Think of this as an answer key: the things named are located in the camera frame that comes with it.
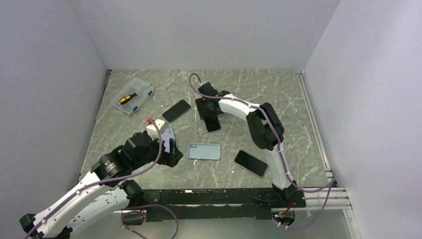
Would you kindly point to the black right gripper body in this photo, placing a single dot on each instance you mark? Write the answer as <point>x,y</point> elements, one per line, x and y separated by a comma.
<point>201,104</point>

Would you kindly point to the clear magsafe phone case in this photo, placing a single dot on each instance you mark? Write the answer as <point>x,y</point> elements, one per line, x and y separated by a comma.
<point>263,173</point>

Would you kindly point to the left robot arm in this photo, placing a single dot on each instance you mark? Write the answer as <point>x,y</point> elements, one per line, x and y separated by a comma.
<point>104,189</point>

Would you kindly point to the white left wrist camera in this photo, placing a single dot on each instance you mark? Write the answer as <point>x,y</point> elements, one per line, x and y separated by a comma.
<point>155,128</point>

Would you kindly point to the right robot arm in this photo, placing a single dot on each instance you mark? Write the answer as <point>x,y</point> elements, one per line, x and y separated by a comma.
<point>264,126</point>

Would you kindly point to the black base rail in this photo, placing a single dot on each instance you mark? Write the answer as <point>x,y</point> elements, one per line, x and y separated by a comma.
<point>159,212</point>

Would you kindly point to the clear plastic organizer box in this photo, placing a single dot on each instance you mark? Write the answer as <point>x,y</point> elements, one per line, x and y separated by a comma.
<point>144,89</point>

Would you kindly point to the yellow black screwdriver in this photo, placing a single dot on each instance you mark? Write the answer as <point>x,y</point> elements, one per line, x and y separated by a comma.
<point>124,100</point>

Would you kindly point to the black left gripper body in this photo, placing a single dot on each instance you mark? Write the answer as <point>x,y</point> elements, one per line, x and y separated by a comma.
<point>165,158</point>

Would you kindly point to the light blue phone case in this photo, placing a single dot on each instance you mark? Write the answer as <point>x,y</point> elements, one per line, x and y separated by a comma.
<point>203,151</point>

